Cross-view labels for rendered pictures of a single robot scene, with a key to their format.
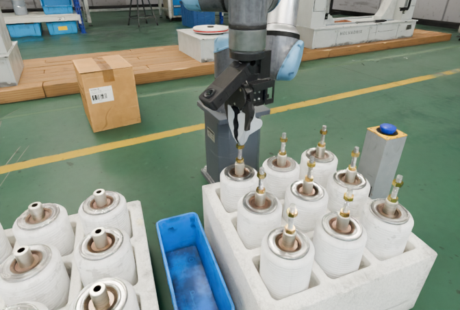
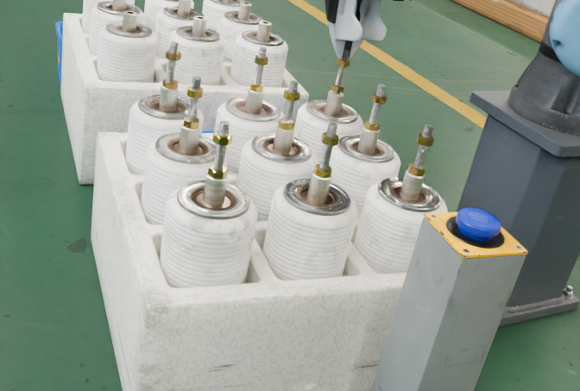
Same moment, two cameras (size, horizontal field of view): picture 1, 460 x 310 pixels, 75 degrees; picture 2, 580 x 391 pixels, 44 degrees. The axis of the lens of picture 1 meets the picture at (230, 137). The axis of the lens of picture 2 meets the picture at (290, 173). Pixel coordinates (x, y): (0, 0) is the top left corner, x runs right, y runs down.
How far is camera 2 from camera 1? 1.10 m
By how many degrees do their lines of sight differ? 74
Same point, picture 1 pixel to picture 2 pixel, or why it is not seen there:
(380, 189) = (394, 372)
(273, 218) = (221, 116)
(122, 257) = (182, 47)
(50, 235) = (223, 30)
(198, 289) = not seen: hidden behind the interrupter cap
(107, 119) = not seen: outside the picture
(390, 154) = (424, 274)
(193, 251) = not seen: hidden behind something
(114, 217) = (242, 48)
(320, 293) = (116, 168)
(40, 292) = (160, 31)
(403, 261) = (143, 256)
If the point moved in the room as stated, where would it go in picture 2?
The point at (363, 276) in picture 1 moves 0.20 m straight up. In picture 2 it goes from (129, 208) to (143, 44)
